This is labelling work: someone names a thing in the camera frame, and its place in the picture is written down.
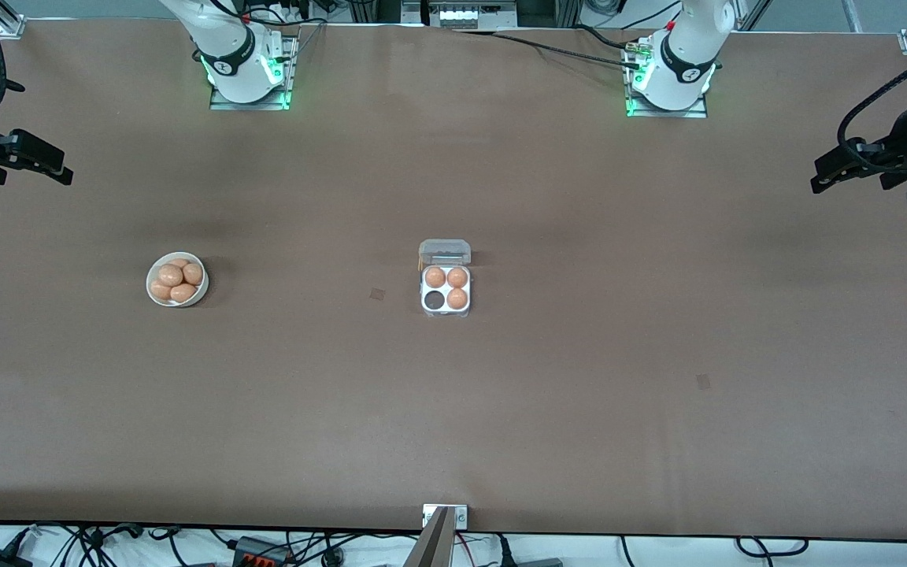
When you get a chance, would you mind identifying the clear plastic egg box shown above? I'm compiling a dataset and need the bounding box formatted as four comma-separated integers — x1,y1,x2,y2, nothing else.
418,239,472,318

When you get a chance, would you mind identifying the grey control box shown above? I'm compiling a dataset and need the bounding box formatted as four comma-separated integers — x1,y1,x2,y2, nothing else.
428,0,519,31

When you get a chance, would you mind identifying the white round bowl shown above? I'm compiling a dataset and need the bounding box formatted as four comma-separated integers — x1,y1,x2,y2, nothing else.
146,251,209,308

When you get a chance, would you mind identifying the black power strip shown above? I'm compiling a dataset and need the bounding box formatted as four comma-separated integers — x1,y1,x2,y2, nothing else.
233,536,294,567

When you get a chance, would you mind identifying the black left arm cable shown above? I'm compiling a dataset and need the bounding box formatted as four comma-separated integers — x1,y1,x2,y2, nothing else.
837,59,907,171

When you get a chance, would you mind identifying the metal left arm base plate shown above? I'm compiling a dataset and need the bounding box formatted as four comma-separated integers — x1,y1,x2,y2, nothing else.
624,39,709,119

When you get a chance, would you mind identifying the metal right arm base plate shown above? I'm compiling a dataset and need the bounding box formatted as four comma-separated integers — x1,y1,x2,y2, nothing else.
209,35,298,111

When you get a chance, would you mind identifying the black cable on table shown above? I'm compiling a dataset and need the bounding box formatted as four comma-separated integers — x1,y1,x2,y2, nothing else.
453,28,648,72

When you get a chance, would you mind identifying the black looped cable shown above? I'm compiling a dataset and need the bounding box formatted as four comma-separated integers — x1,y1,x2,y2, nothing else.
735,537,810,558

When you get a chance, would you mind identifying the silver table edge bracket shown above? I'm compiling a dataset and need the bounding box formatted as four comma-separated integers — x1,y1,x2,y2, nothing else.
422,504,468,530

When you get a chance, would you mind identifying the grey camera pole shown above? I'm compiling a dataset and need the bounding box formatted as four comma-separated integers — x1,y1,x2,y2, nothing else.
402,506,452,567

